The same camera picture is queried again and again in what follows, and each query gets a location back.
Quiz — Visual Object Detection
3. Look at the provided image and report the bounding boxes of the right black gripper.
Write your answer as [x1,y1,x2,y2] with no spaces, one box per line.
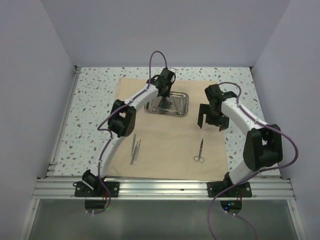
[198,103,230,132]

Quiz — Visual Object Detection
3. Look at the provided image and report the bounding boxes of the stainless steel instrument tray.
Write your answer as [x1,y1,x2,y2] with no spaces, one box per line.
[144,91,189,117]

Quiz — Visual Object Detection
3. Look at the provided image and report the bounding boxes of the steel clamp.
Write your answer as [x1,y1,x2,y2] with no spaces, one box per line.
[167,97,179,116]

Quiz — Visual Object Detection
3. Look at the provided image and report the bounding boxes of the steel scalpel handle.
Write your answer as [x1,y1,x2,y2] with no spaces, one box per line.
[131,133,137,157]

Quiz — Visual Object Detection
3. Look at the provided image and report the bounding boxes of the beige cloth wrap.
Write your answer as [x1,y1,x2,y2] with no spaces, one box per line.
[107,80,228,181]

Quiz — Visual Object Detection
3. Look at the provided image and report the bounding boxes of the steel surgical scissors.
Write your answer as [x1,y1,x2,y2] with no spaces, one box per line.
[193,138,205,163]

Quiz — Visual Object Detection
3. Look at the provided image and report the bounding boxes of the steel tweezers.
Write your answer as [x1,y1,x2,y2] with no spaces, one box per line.
[130,140,141,165]

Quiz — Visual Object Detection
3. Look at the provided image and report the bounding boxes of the steel forceps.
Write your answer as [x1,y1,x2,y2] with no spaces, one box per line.
[151,97,164,114]

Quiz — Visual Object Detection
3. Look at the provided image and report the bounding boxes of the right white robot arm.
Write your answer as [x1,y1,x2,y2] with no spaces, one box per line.
[197,84,283,197]

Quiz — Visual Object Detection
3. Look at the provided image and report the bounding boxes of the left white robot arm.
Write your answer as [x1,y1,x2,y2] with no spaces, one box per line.
[82,67,176,197]

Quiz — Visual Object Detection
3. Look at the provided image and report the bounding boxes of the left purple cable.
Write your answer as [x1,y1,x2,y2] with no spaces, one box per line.
[92,50,176,216]

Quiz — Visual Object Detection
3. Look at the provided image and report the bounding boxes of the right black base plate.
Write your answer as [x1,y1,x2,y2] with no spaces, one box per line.
[206,181,253,198]

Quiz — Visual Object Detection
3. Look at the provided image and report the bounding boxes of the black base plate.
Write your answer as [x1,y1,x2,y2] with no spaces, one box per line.
[206,181,253,198]
[72,181,120,198]

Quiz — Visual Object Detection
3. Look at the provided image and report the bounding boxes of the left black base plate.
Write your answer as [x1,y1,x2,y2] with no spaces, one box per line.
[72,181,120,198]

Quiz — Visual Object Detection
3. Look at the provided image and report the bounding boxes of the left side aluminium rail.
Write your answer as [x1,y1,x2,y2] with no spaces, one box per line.
[45,65,82,178]

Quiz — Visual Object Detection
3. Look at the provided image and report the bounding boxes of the aluminium extrusion rail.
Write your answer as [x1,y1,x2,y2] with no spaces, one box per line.
[31,177,295,200]

